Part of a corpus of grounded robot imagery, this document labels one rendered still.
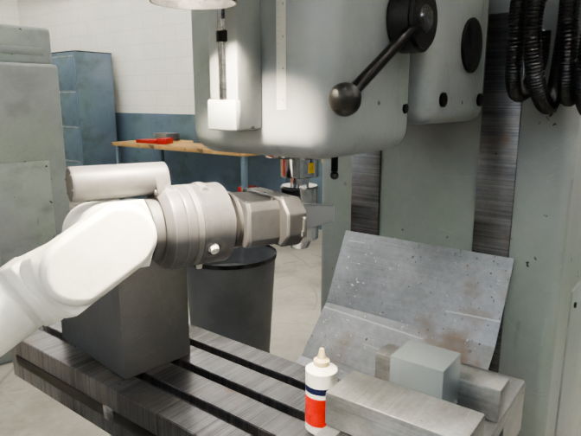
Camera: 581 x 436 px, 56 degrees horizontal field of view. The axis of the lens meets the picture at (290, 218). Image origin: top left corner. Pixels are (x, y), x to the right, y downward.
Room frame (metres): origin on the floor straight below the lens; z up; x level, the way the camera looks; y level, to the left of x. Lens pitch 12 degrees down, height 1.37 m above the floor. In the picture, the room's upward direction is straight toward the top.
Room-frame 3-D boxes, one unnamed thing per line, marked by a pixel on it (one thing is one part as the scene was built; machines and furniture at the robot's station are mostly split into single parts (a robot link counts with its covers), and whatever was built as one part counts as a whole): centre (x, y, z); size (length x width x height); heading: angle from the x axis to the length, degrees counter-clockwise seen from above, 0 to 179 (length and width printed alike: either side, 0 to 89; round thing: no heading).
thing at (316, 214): (0.62, -0.03, 1.24); 0.06 x 0.02 x 0.03; 123
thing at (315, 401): (0.62, -0.04, 1.01); 0.04 x 0.04 x 0.11
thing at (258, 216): (0.60, 0.07, 1.23); 0.13 x 0.12 x 0.10; 33
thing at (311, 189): (0.65, -0.01, 1.26); 0.05 x 0.05 x 0.01
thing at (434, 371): (0.54, -0.15, 1.07); 0.06 x 0.05 x 0.06; 54
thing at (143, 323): (0.86, 0.28, 1.06); 0.22 x 0.12 x 0.20; 46
